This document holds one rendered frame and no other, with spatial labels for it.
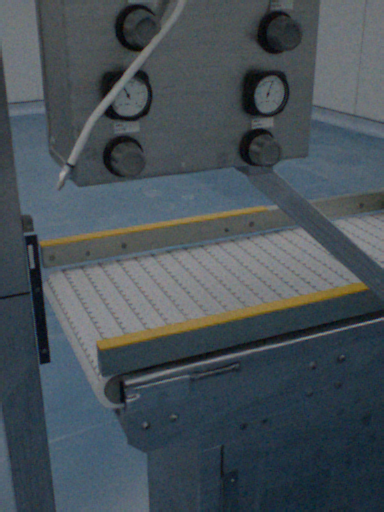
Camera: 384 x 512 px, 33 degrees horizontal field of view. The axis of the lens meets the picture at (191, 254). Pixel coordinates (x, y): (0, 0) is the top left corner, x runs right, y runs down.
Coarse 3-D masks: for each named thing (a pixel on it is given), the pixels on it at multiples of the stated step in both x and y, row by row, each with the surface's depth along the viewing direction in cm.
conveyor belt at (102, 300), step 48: (240, 240) 96; (288, 240) 96; (48, 288) 85; (96, 288) 82; (144, 288) 82; (192, 288) 82; (240, 288) 82; (288, 288) 82; (96, 336) 71; (96, 384) 66
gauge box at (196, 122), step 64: (64, 0) 46; (192, 0) 50; (256, 0) 52; (320, 0) 54; (64, 64) 48; (128, 64) 50; (192, 64) 52; (256, 64) 54; (64, 128) 53; (192, 128) 54
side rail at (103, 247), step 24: (360, 192) 104; (240, 216) 96; (264, 216) 97; (336, 216) 103; (96, 240) 88; (120, 240) 89; (144, 240) 91; (168, 240) 92; (192, 240) 94; (48, 264) 86
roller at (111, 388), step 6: (126, 372) 67; (114, 378) 66; (120, 378) 66; (108, 384) 66; (114, 384) 66; (120, 384) 66; (108, 390) 66; (114, 390) 66; (120, 390) 66; (108, 396) 66; (114, 396) 66; (120, 396) 66; (114, 402) 67; (120, 402) 67
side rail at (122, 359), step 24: (288, 312) 70; (312, 312) 71; (336, 312) 73; (360, 312) 75; (168, 336) 65; (192, 336) 66; (216, 336) 67; (240, 336) 69; (264, 336) 70; (120, 360) 64; (144, 360) 65; (168, 360) 66
